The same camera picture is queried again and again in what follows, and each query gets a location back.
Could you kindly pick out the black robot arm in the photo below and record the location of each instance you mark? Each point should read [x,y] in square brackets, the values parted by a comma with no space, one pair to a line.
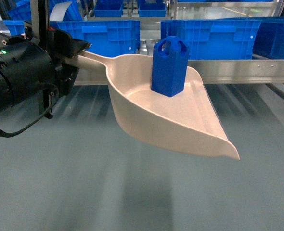
[31,64]

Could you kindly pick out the blue bin left front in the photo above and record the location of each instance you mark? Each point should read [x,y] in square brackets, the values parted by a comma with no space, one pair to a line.
[107,38]

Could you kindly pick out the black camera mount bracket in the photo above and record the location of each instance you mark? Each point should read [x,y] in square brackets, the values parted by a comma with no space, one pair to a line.
[40,21]

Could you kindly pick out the steel shelf rack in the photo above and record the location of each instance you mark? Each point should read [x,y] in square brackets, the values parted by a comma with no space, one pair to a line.
[258,71]

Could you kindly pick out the blue bin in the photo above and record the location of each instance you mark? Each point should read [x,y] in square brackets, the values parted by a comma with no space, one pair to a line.
[226,39]
[107,38]

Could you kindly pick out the blue bin right front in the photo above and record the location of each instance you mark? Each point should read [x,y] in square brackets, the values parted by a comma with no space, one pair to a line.
[226,39]

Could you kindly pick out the blue plastic jug part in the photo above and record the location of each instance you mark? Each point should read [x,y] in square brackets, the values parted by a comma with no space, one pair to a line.
[170,59]

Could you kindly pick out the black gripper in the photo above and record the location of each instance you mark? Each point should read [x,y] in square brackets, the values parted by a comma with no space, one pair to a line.
[63,60]

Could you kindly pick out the beige plastic scoop tray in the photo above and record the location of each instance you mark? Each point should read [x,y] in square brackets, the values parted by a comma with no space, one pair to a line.
[185,123]

